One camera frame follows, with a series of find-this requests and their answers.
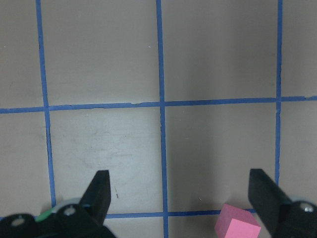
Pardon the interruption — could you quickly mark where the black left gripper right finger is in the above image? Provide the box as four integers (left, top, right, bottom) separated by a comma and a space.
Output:
248, 169, 292, 237

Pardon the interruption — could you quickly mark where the pink foam cube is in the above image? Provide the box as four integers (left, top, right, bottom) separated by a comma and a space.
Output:
214, 204, 261, 238

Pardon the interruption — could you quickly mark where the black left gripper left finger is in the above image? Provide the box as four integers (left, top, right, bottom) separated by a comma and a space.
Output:
79, 170, 110, 225

